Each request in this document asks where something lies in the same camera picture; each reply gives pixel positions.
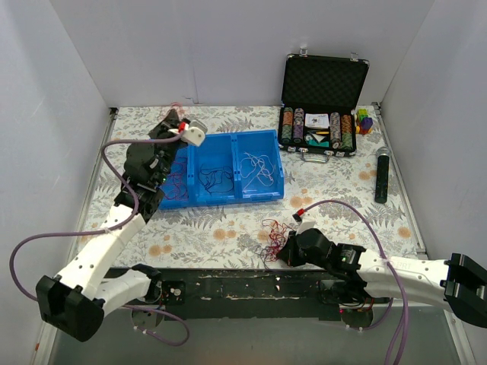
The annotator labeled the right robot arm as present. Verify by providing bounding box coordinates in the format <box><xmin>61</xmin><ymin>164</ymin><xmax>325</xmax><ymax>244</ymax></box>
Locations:
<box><xmin>277</xmin><ymin>228</ymin><xmax>486</xmax><ymax>328</ymax></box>

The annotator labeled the blue three-compartment bin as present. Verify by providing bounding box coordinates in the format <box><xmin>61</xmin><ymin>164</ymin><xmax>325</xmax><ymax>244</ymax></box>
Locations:
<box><xmin>159</xmin><ymin>130</ymin><xmax>284</xmax><ymax>210</ymax></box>

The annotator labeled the colourful block toy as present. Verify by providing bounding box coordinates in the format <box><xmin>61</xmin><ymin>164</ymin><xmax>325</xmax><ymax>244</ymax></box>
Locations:
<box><xmin>355</xmin><ymin>109</ymin><xmax>374</xmax><ymax>135</ymax></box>

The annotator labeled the dark blue cable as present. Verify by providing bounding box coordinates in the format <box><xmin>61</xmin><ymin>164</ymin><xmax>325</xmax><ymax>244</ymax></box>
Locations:
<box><xmin>199</xmin><ymin>165</ymin><xmax>234</xmax><ymax>193</ymax></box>

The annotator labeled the black poker chip case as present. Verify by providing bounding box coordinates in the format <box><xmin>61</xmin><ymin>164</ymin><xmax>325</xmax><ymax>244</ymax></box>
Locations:
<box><xmin>278</xmin><ymin>54</ymin><xmax>370</xmax><ymax>157</ymax></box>

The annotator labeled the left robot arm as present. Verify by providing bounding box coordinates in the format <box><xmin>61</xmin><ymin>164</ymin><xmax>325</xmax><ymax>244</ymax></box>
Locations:
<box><xmin>36</xmin><ymin>109</ymin><xmax>206</xmax><ymax>342</ymax></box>

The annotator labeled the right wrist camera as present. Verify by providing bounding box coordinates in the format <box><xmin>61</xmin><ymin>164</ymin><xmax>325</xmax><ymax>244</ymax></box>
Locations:
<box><xmin>293</xmin><ymin>208</ymin><xmax>316</xmax><ymax>235</ymax></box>

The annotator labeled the white cable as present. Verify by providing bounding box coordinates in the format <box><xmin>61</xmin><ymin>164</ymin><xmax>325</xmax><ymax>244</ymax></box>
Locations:
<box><xmin>239</xmin><ymin>151</ymin><xmax>278</xmax><ymax>191</ymax></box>

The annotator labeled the black microphone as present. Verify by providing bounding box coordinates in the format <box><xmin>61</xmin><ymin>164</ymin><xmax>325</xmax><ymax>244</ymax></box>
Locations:
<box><xmin>374</xmin><ymin>147</ymin><xmax>390</xmax><ymax>204</ymax></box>

